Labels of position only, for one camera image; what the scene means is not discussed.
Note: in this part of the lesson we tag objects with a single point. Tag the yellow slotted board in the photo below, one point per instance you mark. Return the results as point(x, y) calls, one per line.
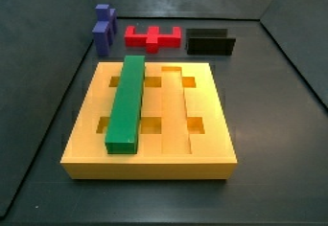
point(184, 141)

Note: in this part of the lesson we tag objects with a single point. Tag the green long bar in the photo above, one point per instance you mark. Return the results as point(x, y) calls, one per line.
point(121, 138)

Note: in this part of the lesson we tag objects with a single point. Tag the red notched block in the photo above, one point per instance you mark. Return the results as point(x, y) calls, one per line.
point(153, 40)

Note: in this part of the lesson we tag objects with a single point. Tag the black notched block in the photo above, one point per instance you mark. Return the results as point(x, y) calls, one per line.
point(210, 42)

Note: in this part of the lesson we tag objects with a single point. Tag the purple notched block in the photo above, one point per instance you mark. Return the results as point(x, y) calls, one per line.
point(105, 29)

